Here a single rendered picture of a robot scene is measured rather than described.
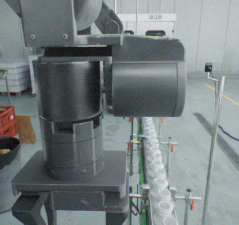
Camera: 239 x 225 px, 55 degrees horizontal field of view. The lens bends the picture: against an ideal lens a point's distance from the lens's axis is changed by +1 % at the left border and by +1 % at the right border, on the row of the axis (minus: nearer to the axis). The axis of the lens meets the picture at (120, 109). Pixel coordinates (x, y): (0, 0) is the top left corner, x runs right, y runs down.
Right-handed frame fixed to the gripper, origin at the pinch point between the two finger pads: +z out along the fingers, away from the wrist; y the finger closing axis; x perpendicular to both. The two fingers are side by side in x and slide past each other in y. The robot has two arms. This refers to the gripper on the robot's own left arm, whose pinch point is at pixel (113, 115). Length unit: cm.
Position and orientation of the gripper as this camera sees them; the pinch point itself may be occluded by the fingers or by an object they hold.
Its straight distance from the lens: 68.6
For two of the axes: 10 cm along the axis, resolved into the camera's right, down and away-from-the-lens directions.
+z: 0.0, 9.6, 2.8
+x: -0.7, 2.8, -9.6
